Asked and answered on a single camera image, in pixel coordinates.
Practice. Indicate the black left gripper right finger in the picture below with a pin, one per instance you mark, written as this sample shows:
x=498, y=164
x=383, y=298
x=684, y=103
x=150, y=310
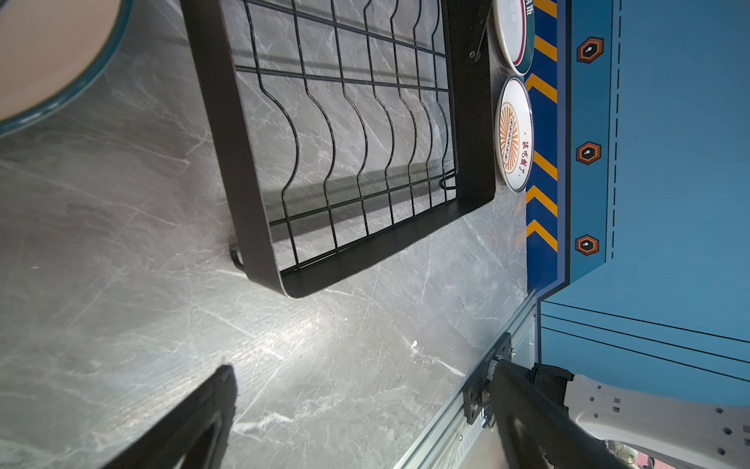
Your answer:
x=533, y=423

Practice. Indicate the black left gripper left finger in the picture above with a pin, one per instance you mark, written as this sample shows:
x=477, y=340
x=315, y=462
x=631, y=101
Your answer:
x=195, y=434

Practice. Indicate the orange sunburst plate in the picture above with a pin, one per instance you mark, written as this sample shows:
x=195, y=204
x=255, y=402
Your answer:
x=513, y=136

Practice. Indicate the white flower outline plate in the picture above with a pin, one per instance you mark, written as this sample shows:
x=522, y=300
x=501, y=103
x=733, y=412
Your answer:
x=51, y=51

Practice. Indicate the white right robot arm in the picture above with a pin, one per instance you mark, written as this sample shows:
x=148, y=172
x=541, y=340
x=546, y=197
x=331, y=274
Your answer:
x=682, y=434

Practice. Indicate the green rimmed white plate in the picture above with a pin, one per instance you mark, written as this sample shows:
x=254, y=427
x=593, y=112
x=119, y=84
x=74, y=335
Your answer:
x=514, y=22

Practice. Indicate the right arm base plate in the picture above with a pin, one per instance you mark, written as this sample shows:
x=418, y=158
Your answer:
x=476, y=399

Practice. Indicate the aluminium front rail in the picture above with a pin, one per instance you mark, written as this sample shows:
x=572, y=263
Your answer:
x=463, y=434

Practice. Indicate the black wire dish rack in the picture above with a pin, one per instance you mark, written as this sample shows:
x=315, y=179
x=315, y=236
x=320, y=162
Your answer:
x=345, y=131

